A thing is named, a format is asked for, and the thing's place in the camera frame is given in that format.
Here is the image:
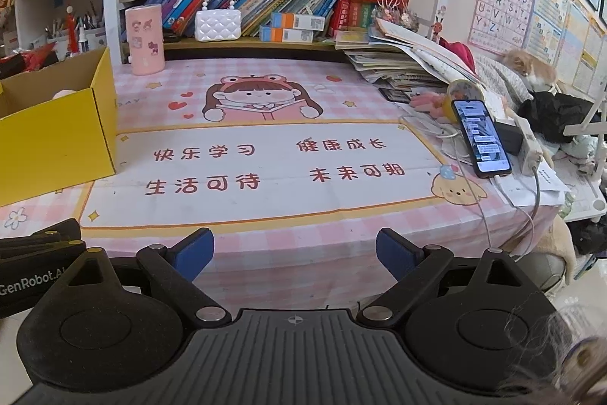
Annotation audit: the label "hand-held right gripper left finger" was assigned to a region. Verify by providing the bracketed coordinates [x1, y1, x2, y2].
[47, 228, 232, 330]

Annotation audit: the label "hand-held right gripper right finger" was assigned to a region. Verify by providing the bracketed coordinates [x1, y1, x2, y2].
[357, 228, 541, 330]

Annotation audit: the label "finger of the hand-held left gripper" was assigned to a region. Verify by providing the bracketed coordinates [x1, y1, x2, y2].
[0, 239, 87, 262]
[0, 218, 80, 250]

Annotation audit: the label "yellow cardboard box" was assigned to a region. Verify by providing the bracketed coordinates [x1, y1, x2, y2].
[0, 47, 118, 208]

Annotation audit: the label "black smartphone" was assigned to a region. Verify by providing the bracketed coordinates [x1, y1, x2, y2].
[450, 98, 513, 179]

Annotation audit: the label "pink striped soft toy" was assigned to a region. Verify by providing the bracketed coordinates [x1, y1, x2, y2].
[409, 92, 451, 118]

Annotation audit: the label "black charger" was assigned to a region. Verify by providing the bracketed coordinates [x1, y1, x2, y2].
[495, 120, 525, 156]

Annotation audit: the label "white power strip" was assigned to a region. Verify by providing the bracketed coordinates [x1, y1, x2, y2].
[513, 115, 544, 176]

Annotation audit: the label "red paper sheets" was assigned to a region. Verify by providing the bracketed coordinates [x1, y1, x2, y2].
[0, 42, 62, 74]

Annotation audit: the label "person's hair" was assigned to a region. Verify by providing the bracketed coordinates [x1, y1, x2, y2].
[495, 298, 607, 405]

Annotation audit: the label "stack of papers and booklets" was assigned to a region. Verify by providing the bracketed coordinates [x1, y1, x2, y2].
[334, 18, 481, 91]

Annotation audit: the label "white folding rack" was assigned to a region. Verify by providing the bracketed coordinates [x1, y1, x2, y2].
[563, 99, 607, 223]

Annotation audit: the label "desk pencil cups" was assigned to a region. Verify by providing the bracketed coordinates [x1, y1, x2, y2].
[45, 6, 107, 52]

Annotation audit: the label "grey striped cloth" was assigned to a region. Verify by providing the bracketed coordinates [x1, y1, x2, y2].
[474, 54, 534, 103]

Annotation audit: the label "black plastic bag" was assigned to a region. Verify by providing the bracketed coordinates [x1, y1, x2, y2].
[517, 91, 596, 146]

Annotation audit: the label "pink cylinder holder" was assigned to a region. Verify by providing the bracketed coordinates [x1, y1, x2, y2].
[124, 5, 166, 76]

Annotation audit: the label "white quilted handbag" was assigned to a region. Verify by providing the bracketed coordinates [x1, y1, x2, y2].
[194, 0, 242, 42]

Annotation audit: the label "orange white cat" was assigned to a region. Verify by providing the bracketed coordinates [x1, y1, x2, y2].
[502, 47, 559, 93]

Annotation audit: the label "small deer figurine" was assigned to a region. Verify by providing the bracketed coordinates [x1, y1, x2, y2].
[431, 6, 447, 43]

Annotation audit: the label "orange white carton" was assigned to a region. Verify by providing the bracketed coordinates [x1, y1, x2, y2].
[258, 26, 315, 44]
[270, 12, 326, 31]

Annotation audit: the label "red dictionaries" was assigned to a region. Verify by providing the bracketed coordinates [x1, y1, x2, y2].
[329, 0, 410, 33]

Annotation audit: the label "row of colourful books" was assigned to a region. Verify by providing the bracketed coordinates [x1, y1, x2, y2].
[118, 0, 349, 38]

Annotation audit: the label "white charging cable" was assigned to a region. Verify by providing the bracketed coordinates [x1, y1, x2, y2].
[401, 113, 544, 258]

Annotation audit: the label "yellow chart wall poster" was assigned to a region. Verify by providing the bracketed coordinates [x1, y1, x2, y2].
[569, 0, 607, 102]

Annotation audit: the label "pinyin wall poster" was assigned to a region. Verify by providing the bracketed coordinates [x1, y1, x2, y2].
[524, 0, 577, 69]

